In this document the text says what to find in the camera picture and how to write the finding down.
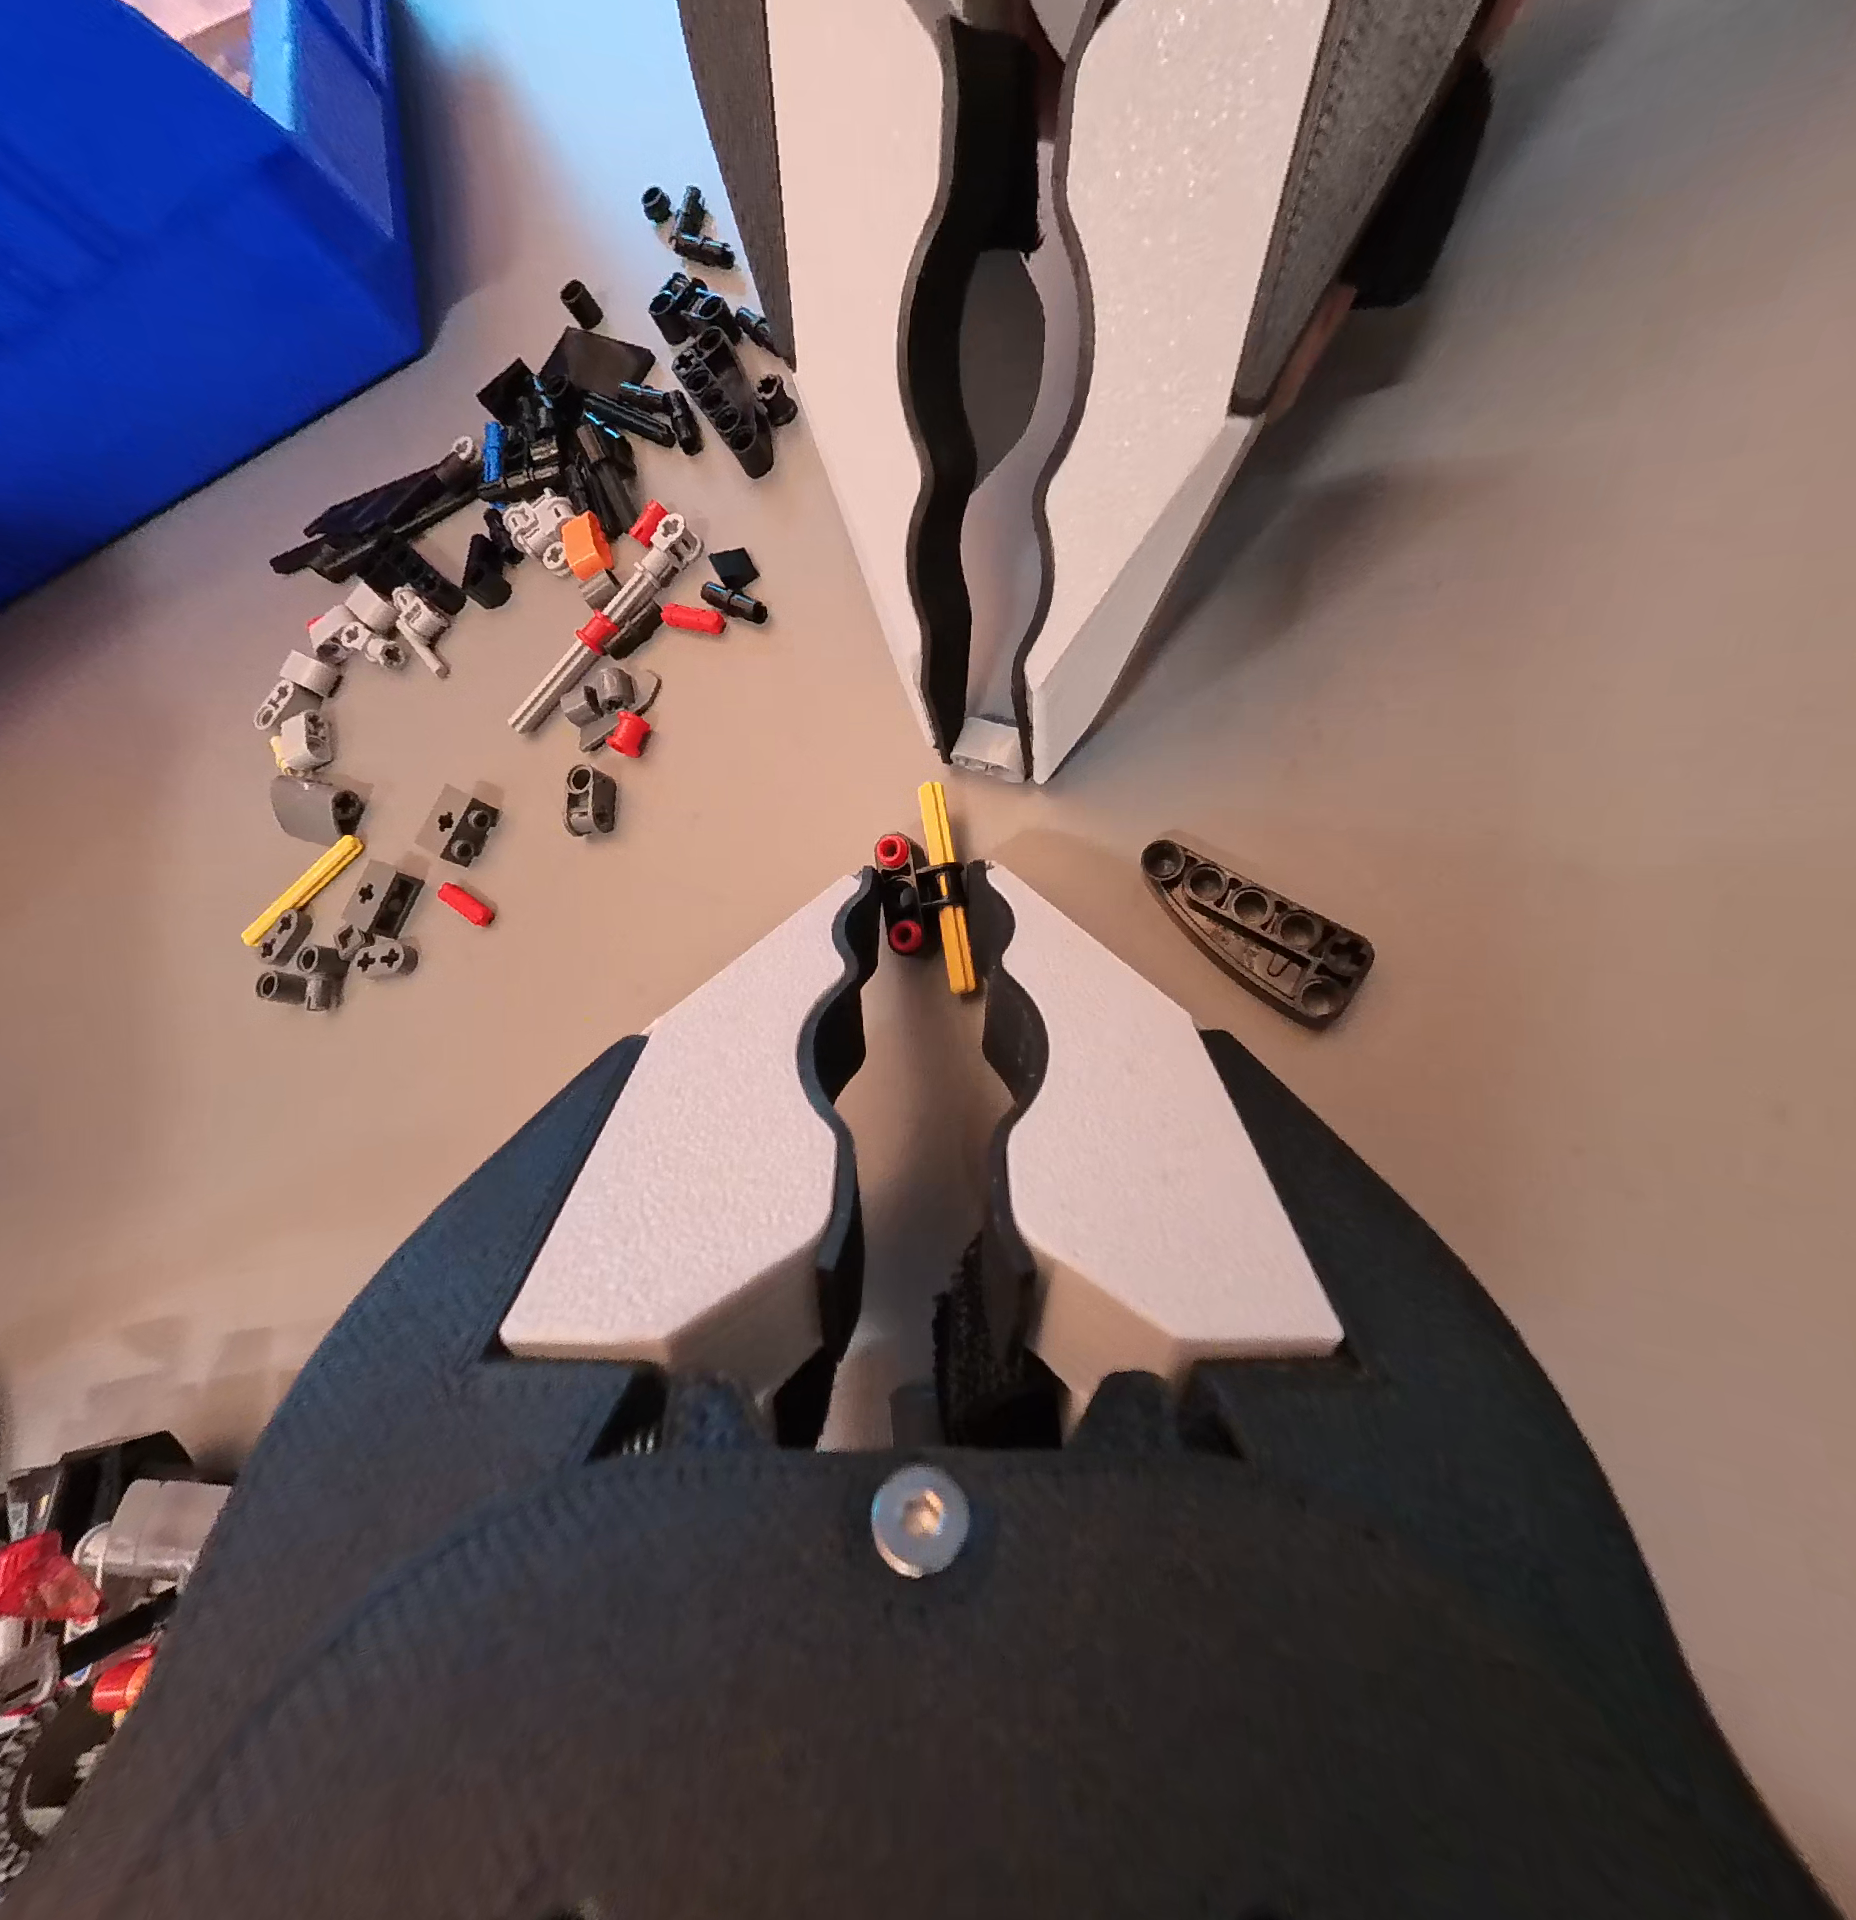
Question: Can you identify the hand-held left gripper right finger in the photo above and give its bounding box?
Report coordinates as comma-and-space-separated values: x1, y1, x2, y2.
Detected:
979, 861, 1347, 1441

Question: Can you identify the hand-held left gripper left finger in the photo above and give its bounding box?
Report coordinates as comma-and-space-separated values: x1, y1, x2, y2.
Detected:
496, 866, 887, 1449

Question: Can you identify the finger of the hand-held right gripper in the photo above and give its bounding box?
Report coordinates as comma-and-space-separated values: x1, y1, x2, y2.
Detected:
1014, 0, 1338, 784
767, 0, 976, 747

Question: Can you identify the small black lego connector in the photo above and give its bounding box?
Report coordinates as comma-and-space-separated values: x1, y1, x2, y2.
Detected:
869, 832, 974, 969

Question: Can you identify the pile of lego pieces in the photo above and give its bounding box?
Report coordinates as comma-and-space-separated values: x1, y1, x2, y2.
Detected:
241, 183, 803, 1016

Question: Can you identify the partly built lego car model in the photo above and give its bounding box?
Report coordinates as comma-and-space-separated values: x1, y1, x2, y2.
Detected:
0, 1433, 233, 1920

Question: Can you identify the person's right hand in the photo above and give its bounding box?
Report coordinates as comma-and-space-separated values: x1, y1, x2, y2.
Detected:
1268, 286, 1362, 416

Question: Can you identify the blue plastic bin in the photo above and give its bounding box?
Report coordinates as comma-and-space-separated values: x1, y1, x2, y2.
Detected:
0, 0, 426, 626

